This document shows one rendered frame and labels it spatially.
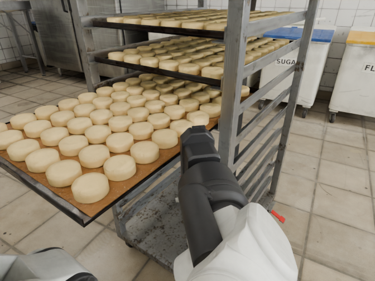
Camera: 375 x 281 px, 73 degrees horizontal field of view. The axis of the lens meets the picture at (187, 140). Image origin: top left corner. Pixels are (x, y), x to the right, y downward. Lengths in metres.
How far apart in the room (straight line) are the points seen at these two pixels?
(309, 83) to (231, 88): 2.05
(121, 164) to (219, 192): 0.17
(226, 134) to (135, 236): 0.73
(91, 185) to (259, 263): 0.25
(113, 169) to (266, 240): 0.26
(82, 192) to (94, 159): 0.08
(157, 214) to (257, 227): 1.00
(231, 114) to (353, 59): 2.03
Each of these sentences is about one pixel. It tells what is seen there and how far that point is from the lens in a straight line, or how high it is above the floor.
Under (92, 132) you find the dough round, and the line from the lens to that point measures 0.53.
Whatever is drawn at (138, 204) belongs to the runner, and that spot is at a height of 0.23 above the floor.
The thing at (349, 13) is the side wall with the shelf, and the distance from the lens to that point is 3.10.
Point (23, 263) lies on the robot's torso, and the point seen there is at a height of 0.56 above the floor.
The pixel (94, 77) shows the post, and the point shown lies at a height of 0.81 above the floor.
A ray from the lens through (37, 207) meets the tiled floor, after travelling 1.68.
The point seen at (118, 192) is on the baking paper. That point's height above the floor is 0.77.
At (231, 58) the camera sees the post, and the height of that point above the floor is 0.92.
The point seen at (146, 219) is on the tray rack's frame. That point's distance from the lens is 1.21.
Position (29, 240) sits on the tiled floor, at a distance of 1.52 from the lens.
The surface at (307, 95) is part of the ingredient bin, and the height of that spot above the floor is 0.23.
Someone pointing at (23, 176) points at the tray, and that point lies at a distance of 0.49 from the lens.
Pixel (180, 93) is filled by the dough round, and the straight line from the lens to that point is 0.70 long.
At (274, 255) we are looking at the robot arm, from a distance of 0.23.
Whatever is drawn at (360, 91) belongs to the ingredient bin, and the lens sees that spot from 2.56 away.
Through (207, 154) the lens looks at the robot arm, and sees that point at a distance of 0.39.
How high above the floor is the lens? 1.03
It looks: 30 degrees down
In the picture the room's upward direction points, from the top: straight up
